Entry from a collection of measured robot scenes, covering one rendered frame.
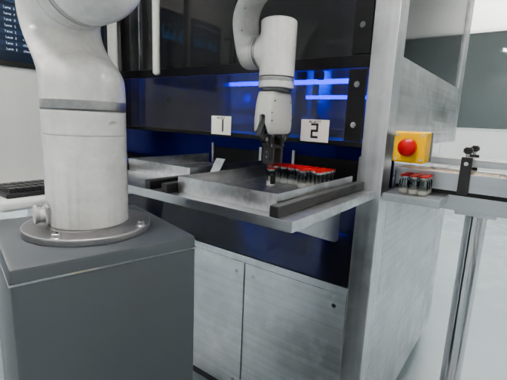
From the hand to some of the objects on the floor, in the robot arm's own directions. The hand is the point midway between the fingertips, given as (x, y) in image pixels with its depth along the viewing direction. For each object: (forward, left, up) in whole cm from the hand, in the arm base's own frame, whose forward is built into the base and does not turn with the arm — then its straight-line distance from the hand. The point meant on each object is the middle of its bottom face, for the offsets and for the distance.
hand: (272, 154), depth 91 cm
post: (+23, -15, -96) cm, 100 cm away
